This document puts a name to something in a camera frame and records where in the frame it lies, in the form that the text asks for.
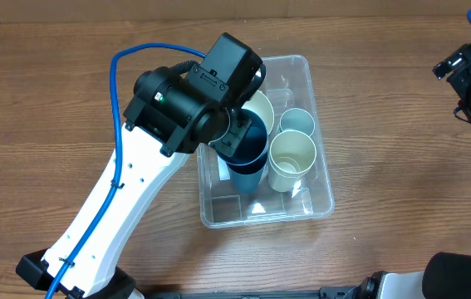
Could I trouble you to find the cream bowl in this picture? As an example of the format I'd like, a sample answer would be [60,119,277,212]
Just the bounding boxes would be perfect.
[243,91,275,135]

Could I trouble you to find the tall dark blue cup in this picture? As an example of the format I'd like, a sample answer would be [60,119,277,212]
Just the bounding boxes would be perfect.
[217,109,268,194]

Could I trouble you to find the small grey cup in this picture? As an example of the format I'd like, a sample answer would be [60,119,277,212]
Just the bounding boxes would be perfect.
[277,108,316,136]

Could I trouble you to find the tall cream cup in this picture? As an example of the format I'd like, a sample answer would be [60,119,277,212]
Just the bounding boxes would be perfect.
[268,130,317,193]

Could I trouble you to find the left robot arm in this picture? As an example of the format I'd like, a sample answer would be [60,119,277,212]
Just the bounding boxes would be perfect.
[16,61,266,298]

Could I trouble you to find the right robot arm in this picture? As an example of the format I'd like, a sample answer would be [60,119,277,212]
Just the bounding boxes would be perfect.
[337,43,471,298]

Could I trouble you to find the white label in bin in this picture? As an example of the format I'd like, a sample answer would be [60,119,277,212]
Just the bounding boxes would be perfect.
[217,156,230,181]

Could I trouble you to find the clear plastic storage bin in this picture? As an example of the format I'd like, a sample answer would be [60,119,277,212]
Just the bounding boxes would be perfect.
[197,55,334,228]

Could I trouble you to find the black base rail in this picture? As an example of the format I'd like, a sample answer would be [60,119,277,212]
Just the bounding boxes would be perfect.
[145,287,352,299]

